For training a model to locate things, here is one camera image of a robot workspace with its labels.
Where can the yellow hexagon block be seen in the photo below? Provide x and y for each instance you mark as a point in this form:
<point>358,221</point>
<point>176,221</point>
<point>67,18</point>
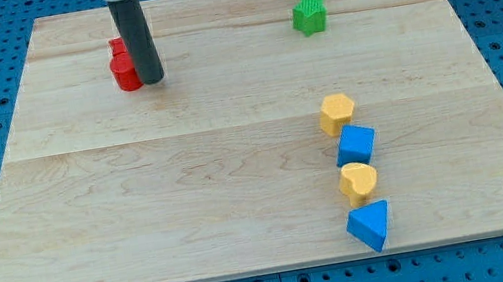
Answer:
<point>335,112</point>

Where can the wooden board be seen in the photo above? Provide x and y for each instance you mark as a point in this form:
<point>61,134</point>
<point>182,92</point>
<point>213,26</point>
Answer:
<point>221,171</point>

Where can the blue cube block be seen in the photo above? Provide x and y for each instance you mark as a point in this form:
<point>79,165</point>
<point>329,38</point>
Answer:
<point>356,145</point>

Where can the yellow heart block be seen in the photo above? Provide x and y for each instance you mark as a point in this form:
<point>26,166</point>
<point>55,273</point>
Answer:
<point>357,182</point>

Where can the green star block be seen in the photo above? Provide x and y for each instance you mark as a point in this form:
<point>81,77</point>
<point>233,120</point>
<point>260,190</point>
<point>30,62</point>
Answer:
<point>309,17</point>

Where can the blue triangle block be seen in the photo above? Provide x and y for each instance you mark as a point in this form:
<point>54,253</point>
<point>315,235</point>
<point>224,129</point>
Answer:
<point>369,224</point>

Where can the red block behind cylinder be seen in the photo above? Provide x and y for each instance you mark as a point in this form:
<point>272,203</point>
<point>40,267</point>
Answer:
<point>117,46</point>

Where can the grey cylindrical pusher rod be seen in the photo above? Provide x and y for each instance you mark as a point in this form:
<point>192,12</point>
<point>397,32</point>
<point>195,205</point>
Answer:
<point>133,28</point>

